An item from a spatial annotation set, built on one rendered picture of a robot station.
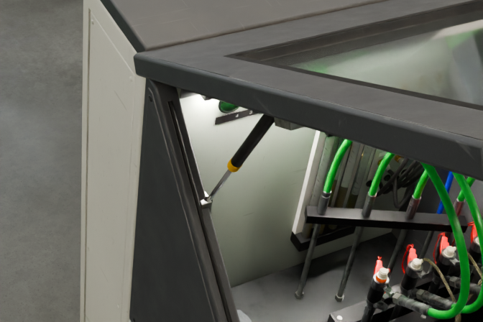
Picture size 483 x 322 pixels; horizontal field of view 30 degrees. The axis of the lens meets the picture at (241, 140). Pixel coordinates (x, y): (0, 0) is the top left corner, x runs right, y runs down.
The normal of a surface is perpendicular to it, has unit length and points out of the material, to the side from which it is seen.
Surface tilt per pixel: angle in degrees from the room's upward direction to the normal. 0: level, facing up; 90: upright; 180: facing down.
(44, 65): 0
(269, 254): 90
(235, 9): 0
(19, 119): 0
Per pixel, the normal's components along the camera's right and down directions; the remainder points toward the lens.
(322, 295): 0.12, -0.74
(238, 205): 0.47, 0.63
